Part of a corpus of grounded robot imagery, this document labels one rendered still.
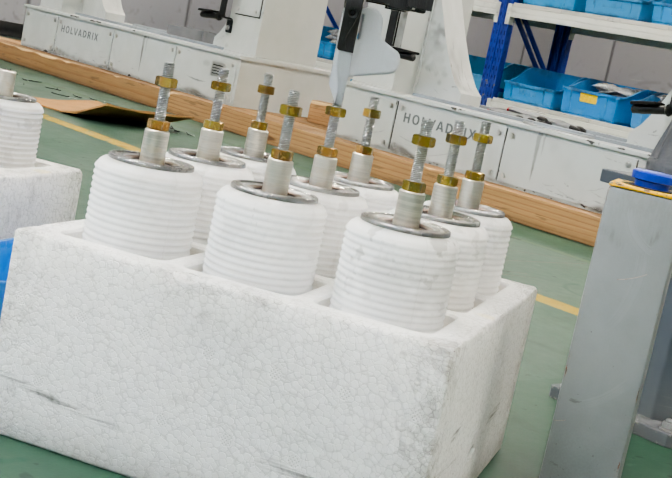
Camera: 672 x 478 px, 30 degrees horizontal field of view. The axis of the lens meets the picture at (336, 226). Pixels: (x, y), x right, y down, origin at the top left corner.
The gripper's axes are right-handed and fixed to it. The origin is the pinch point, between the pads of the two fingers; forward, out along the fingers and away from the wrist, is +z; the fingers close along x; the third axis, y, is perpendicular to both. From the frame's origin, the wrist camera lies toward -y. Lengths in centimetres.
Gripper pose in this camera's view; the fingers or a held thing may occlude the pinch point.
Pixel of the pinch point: (333, 89)
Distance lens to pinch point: 117.1
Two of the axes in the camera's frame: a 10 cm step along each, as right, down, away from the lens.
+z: -2.0, 9.7, 1.4
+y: 9.8, 2.0, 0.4
